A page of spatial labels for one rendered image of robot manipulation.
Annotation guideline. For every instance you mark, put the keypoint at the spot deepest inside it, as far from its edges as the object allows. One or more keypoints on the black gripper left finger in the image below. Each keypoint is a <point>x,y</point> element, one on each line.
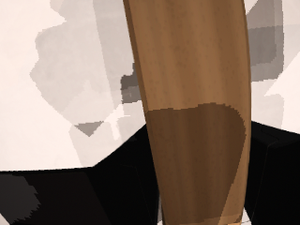
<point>121,189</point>

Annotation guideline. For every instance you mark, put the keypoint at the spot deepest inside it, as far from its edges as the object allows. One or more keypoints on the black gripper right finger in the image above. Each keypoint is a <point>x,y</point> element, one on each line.
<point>273,178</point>

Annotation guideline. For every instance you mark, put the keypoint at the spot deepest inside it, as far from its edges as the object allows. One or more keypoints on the brown wooden board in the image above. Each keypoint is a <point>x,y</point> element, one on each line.
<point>192,60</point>

